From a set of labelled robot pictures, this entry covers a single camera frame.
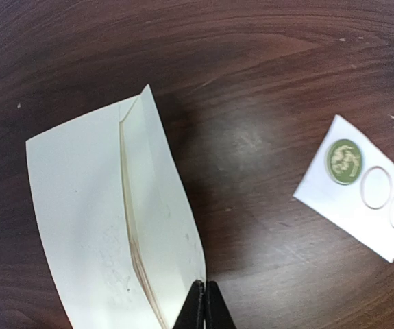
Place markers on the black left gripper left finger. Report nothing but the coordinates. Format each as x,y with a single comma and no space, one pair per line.
191,315

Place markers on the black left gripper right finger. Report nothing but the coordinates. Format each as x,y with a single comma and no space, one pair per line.
217,315

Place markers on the cream envelope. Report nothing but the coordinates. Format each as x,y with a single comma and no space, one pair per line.
74,173

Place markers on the lined stationery sheet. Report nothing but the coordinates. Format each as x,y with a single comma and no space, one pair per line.
137,262

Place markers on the white sticker sheet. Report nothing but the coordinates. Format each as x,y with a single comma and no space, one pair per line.
364,209

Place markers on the green round sticker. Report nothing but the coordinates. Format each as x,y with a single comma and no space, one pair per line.
344,161

